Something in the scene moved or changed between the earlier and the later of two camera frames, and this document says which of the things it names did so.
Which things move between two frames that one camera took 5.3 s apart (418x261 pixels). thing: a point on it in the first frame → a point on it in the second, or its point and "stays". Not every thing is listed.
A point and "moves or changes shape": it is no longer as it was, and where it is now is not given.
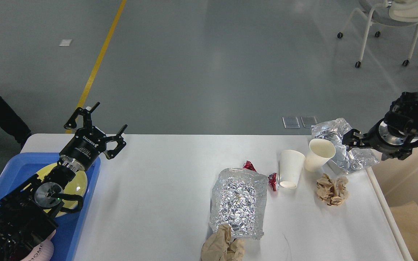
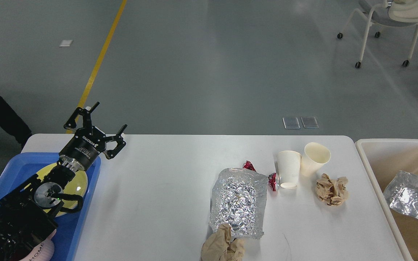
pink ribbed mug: x=44 y=251 stays
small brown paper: x=332 y=192 stays
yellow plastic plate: x=78 y=187 stays
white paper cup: x=319 y=152 moves or changes shape
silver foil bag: x=344 y=161 → x=410 y=194
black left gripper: x=83 y=148 stays
